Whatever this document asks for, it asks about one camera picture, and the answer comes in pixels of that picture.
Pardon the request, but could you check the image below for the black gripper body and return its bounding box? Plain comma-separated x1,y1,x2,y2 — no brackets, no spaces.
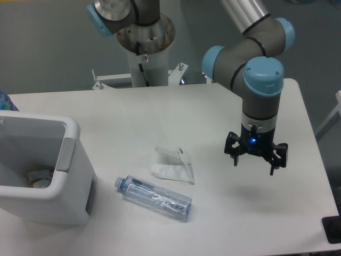
239,125,275,156

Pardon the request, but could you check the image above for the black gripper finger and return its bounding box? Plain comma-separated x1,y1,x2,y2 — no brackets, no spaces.
224,132,242,166
269,143,288,175

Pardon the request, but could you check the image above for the white wet wipe packet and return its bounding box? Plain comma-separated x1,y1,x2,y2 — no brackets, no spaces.
151,146,195,185

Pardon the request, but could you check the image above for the clear plastic water bottle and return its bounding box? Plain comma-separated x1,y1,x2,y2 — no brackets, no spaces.
115,175,192,221

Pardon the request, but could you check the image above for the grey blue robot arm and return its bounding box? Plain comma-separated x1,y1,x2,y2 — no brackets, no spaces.
87,1,295,170

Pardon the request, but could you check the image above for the crumpled trash inside can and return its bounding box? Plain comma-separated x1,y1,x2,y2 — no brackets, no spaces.
28,169,54,189

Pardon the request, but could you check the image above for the white plastic trash can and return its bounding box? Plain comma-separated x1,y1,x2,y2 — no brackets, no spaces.
1,110,97,225

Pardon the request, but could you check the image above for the black clamp at table edge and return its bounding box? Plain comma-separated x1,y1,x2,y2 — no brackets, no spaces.
322,215,340,244

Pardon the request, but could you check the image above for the blue patterned object left edge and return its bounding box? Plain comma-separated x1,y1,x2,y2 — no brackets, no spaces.
0,91,19,111

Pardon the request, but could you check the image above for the white frame at right edge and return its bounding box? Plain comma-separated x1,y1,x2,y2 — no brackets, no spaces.
315,90,340,141

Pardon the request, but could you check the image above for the white pedestal base bracket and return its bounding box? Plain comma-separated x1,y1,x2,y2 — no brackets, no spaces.
92,62,188,90

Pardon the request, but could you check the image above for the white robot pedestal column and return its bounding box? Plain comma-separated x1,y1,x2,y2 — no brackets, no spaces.
117,14,176,74

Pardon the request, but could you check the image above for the black cable on pedestal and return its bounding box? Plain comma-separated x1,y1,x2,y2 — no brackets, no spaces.
135,41,150,87

